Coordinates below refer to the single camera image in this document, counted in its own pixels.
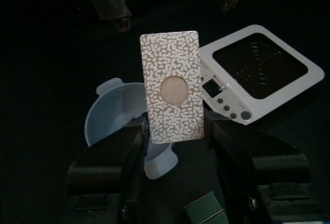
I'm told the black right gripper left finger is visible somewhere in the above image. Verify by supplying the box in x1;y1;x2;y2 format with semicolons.
64;111;151;224

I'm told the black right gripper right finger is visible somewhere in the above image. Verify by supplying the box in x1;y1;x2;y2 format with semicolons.
203;109;311;224

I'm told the white speckled rice block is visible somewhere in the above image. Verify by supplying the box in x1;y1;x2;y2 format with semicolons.
139;30;205;145

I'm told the light blue toy pot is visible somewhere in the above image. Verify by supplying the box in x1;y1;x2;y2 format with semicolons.
82;76;179;181

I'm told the green toy block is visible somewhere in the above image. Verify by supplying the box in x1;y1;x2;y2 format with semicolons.
184;191;229;224

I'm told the white kitchen scale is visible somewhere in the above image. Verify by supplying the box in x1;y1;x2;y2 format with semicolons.
197;24;326;126

